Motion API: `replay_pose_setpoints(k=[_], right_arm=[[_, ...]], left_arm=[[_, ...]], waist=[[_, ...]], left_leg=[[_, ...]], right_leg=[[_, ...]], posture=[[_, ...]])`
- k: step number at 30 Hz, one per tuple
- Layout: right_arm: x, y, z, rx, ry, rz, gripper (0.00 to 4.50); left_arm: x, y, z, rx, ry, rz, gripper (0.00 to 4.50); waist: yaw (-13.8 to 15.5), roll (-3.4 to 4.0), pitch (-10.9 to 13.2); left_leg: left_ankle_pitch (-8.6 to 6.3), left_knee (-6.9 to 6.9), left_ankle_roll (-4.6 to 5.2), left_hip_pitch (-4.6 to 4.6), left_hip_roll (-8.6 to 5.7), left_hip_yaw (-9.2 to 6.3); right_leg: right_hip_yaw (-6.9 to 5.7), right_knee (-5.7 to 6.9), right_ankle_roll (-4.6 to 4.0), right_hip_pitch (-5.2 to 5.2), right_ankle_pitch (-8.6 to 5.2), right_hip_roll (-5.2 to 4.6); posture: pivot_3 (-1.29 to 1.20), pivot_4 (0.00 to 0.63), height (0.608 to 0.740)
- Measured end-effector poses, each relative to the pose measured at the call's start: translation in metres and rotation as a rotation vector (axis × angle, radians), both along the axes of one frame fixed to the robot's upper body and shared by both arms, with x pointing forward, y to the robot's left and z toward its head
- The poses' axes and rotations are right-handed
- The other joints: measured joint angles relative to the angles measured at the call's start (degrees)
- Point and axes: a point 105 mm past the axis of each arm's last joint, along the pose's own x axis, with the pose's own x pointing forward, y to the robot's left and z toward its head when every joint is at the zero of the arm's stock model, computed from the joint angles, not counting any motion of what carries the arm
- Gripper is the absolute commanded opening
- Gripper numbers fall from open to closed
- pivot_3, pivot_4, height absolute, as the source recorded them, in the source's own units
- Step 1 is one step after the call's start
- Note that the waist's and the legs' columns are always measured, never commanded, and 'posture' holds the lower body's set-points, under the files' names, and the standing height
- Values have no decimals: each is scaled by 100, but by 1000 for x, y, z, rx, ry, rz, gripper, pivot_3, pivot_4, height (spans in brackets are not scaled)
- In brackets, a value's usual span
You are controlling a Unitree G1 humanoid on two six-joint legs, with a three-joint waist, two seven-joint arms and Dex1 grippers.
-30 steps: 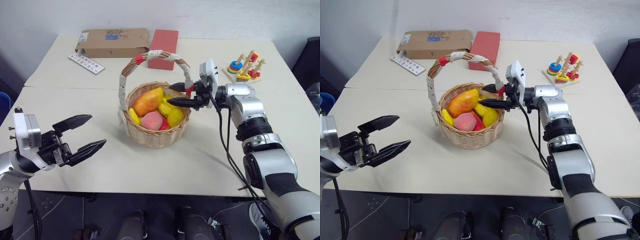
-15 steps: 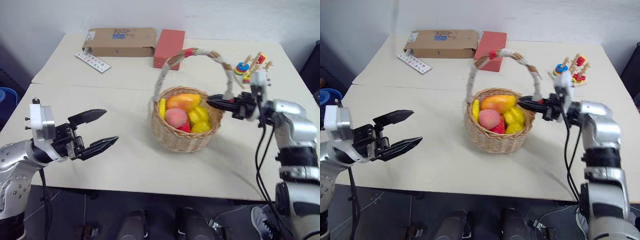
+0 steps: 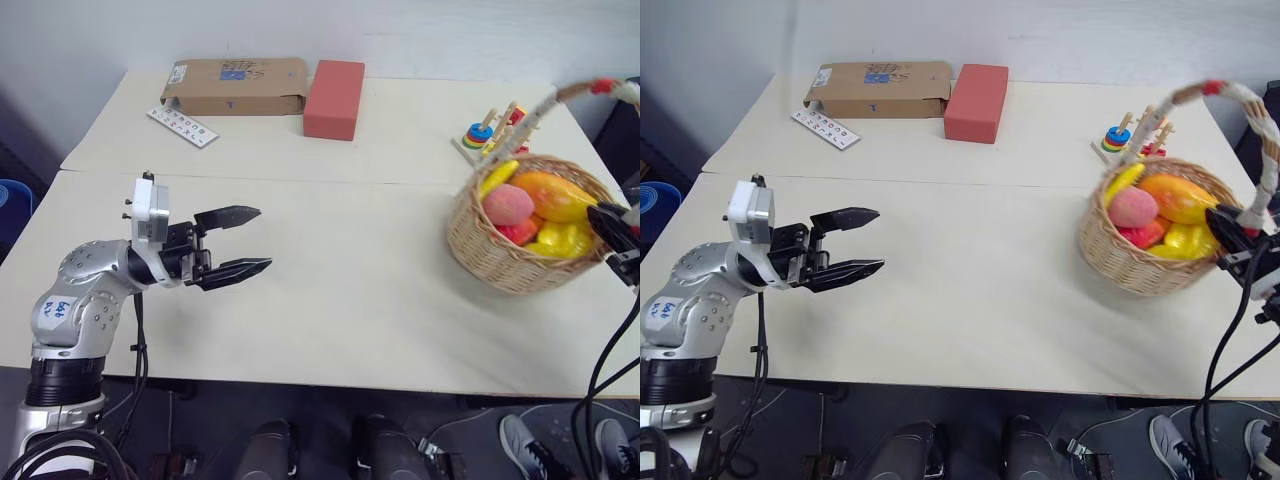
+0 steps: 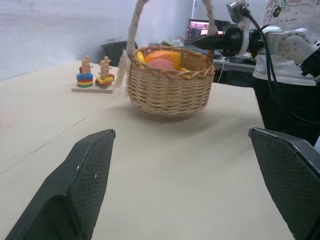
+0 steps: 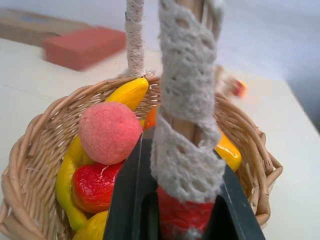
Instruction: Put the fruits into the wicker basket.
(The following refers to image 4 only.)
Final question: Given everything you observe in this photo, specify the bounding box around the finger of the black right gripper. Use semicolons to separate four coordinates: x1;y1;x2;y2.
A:
191;35;226;50

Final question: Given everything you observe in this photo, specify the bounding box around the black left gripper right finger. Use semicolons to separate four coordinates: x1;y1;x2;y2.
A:
248;126;320;240

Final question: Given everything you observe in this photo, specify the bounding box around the wicker basket with rope handle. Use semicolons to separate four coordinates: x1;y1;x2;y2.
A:
117;0;216;118

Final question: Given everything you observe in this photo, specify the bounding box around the yellow banana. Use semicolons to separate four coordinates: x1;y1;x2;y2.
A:
136;51;147;69

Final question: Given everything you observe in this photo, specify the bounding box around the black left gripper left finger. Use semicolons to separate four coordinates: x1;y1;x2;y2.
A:
4;128;116;240

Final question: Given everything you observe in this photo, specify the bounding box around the colourful round ring stack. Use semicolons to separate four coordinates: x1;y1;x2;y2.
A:
76;66;94;89

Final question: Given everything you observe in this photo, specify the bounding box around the person in white printed shirt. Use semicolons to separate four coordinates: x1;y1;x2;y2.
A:
252;0;320;147

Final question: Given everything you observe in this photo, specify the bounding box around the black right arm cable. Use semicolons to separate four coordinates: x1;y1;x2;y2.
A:
243;7;320;127

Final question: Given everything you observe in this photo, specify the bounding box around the red and yellow shape stack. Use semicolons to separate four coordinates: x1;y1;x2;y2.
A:
94;73;116;90

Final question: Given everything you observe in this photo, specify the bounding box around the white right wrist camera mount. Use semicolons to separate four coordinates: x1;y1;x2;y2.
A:
225;0;251;57

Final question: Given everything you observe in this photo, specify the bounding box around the orange and pink grapefruit half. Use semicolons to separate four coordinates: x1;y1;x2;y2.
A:
144;50;183;71

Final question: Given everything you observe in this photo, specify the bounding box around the wooden peg stacking toy board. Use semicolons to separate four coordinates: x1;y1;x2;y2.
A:
71;55;118;95

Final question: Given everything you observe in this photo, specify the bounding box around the computer monitor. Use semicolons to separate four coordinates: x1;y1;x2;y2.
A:
185;18;232;43

